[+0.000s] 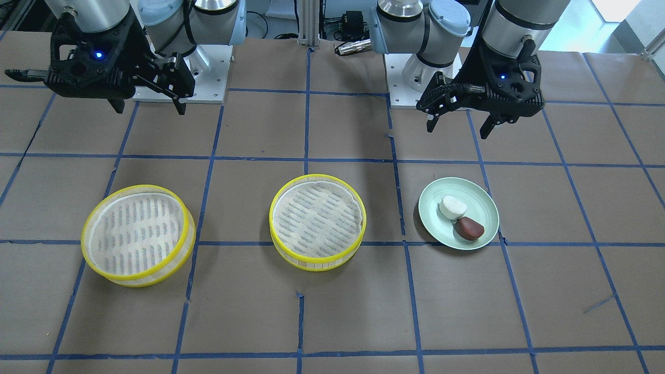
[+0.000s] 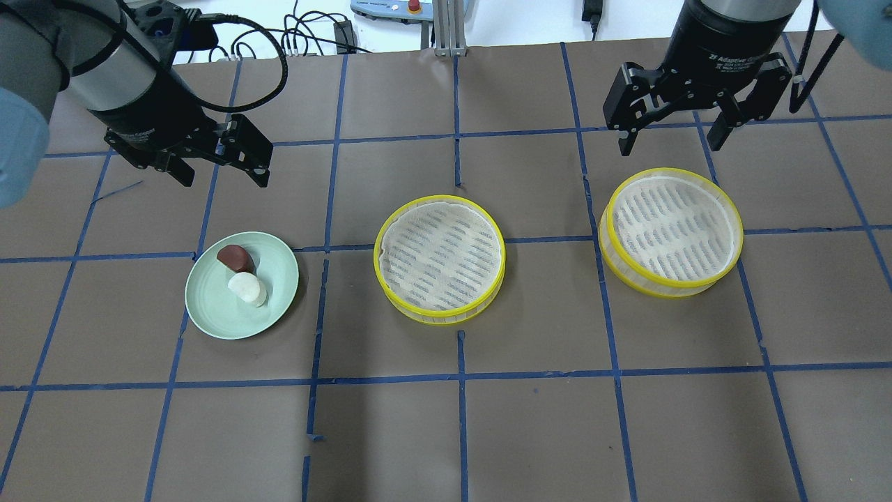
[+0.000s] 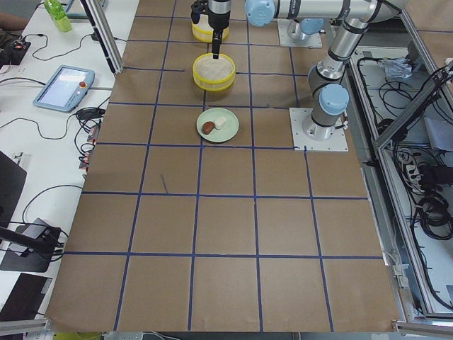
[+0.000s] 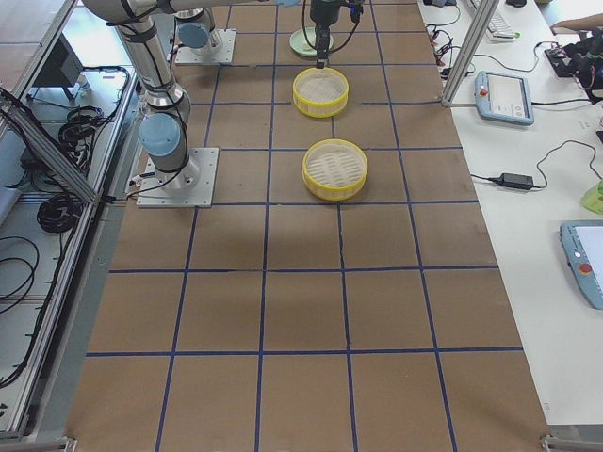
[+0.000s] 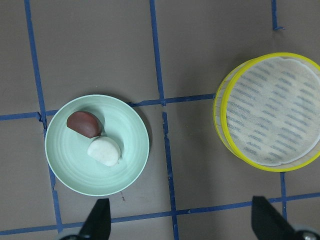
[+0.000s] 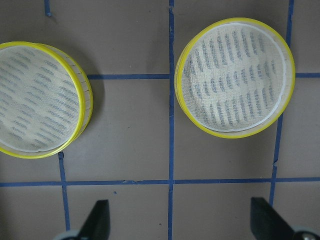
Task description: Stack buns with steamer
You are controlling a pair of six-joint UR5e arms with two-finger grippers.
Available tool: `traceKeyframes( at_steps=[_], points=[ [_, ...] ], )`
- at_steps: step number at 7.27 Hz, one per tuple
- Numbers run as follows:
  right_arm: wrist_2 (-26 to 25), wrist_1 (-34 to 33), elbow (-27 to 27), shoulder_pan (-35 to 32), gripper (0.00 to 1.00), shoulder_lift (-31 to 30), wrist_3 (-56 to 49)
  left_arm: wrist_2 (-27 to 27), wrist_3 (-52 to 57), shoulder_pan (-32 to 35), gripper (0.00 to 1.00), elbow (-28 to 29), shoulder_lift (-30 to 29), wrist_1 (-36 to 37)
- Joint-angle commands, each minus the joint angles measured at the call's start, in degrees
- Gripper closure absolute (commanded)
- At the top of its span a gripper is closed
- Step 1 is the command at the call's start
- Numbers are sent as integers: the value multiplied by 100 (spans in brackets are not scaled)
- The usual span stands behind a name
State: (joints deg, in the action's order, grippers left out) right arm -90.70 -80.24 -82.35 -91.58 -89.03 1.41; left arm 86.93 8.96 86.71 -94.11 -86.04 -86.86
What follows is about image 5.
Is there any white bun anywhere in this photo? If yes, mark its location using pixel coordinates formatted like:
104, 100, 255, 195
87, 136, 121, 167

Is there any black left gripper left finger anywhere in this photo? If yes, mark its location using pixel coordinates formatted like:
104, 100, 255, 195
78, 198, 111, 240

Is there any light green plate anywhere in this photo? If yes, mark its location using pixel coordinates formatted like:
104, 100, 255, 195
45, 94, 150, 196

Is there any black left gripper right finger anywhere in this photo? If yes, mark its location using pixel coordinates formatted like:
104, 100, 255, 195
251, 196, 296, 240

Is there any yellow bamboo steamer basket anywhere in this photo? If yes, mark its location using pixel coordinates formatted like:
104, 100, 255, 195
212, 52, 320, 173

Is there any brown bun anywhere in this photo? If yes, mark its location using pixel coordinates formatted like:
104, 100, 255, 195
66, 111, 102, 139

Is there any white steamer liner paper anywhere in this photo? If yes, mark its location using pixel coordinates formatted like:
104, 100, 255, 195
225, 56, 320, 167

